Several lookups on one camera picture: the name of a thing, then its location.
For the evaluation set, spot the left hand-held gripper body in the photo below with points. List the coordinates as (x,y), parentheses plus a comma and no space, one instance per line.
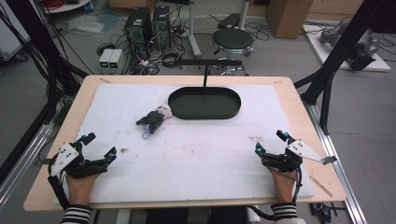
(65,155)

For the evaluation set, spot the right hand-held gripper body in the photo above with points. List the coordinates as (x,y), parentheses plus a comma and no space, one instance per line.
(289,157)

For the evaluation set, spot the black hanger stand oval tray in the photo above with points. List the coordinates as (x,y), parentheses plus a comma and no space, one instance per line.
(204,104)

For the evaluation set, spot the person's right hand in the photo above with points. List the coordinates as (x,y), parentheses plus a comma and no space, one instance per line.
(281,183)

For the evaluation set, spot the person's left hand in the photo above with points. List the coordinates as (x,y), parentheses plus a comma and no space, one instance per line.
(80,188)

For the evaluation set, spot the wooden table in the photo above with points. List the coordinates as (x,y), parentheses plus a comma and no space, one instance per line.
(311,124)

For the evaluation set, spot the thin wooden stick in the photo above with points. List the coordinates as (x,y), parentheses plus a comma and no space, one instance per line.
(320,186)

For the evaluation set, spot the white foam mat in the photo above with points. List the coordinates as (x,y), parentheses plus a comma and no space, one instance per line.
(193,161)

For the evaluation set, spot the white power supply box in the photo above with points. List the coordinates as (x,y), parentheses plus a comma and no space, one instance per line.
(105,59)
(115,59)

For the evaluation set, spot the white floor platform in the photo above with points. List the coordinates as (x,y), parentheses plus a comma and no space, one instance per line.
(320,49)

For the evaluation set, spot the person's dark legs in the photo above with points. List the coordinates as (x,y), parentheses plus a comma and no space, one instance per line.
(186,216)

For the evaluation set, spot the black round stool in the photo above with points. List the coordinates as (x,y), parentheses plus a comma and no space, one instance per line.
(233,39)

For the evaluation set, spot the grey robot device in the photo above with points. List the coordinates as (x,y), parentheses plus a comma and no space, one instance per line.
(361,51)

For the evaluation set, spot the clear plastic bag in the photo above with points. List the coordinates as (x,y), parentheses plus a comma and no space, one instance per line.
(85,24)

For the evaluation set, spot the brown cardboard box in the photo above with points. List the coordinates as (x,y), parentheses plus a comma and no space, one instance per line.
(288,17)

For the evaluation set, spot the large black computer tower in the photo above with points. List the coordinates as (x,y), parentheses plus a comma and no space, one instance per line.
(138,31)

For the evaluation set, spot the black foot pedal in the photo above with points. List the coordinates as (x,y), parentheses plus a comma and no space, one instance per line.
(229,20)

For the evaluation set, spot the slim black computer tower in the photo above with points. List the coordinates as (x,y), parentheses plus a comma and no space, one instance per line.
(161,26)

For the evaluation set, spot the white desk leg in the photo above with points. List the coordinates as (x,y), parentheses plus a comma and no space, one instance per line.
(193,31)

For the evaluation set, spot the aluminium rail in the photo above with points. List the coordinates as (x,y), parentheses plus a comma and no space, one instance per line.
(342,177)
(21,161)

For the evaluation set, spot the black metal frame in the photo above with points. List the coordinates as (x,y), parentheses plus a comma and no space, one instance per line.
(46,56)
(342,46)

